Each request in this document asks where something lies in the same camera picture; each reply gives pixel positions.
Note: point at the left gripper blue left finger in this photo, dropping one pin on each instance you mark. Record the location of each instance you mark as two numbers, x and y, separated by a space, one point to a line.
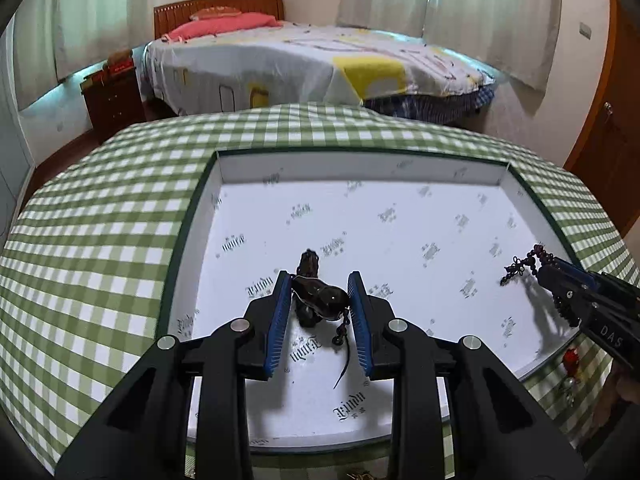
139 430

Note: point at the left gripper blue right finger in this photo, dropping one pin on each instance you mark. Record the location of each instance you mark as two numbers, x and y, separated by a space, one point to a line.
498 430

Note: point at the dark carved bead pendant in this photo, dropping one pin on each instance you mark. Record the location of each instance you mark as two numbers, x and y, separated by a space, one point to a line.
315 301

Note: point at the red tassel gold charm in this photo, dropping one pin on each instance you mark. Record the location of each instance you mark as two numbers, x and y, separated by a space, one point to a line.
571 381

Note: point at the brown wooden door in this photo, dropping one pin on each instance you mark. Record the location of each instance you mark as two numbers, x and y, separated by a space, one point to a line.
606 154

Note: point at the green white checkered tablecloth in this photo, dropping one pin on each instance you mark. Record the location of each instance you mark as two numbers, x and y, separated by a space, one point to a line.
83 268

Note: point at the green tray white lining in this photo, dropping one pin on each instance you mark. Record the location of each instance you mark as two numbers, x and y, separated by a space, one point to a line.
430 234

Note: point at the frosted glass wardrobe door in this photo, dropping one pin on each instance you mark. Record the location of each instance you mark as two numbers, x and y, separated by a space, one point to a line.
16 163

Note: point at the bed with patterned sheet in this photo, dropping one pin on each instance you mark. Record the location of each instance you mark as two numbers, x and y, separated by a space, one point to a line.
392 74

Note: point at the right white curtain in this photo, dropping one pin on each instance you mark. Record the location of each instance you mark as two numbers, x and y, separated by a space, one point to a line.
517 37

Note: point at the white curtain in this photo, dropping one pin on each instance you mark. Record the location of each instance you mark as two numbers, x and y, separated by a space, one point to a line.
54 39
517 37

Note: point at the dark wooden nightstand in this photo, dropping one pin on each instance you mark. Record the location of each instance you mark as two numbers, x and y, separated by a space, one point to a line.
113 101

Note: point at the red boxes on nightstand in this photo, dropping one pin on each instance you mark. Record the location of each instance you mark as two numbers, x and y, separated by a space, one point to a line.
115 64

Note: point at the pink pillow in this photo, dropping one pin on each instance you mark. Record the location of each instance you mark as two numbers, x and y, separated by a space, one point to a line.
220 25

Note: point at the left white curtain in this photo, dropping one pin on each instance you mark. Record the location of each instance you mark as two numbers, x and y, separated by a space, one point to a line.
54 39

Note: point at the white wall switch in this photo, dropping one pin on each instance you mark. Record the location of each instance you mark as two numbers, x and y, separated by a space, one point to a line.
585 30

